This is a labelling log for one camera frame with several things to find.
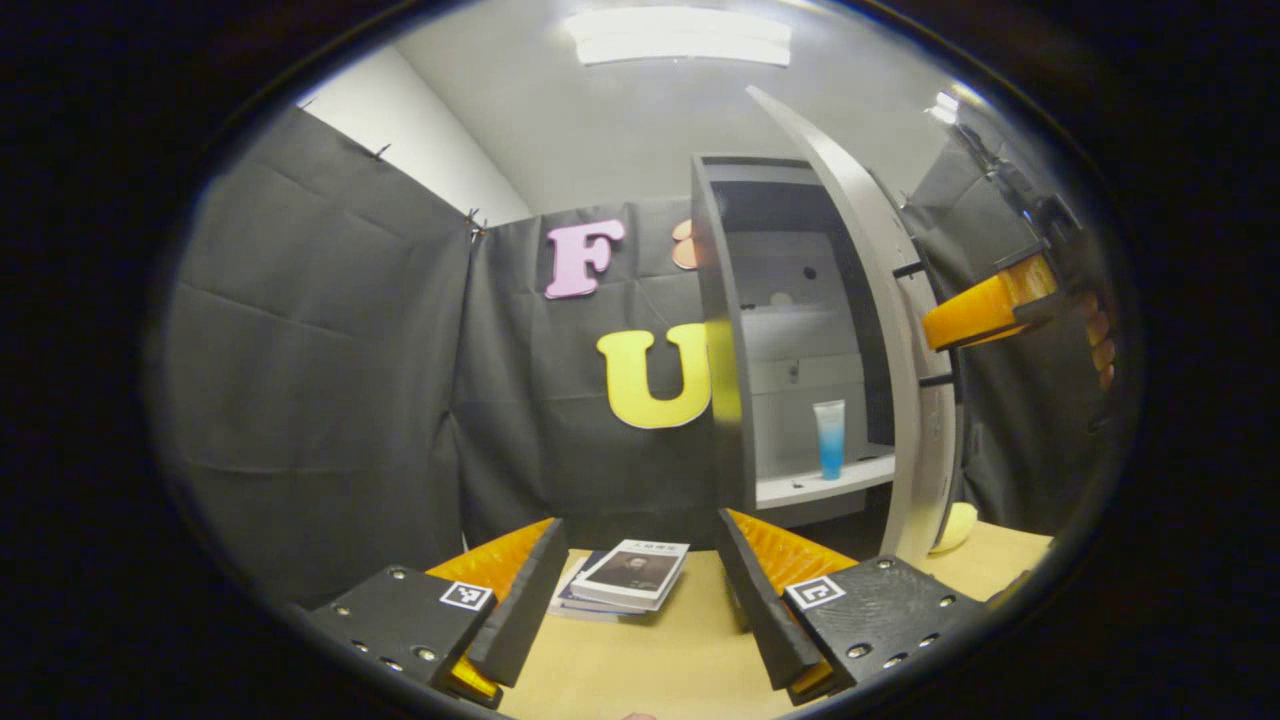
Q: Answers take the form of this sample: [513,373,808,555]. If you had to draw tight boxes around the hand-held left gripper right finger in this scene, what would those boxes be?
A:
[717,507,986,706]

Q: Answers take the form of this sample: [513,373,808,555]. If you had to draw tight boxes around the pale yellow round object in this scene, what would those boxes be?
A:
[928,502,979,556]

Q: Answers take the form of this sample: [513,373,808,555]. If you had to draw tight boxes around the black backdrop cloth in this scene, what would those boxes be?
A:
[160,105,1126,611]

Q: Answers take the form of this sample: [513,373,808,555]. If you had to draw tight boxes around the black cabinet door handle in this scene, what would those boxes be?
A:
[893,258,963,391]

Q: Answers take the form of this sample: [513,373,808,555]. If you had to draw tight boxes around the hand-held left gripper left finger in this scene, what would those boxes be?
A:
[305,517,569,706]

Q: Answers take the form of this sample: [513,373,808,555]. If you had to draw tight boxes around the grey cabinet door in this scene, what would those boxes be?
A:
[745,85,966,566]

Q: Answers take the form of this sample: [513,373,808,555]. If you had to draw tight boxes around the grey cabinet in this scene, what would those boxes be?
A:
[690,153,901,531]

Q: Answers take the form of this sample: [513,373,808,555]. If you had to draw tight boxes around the white and blue bottle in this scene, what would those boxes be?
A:
[812,400,847,481]

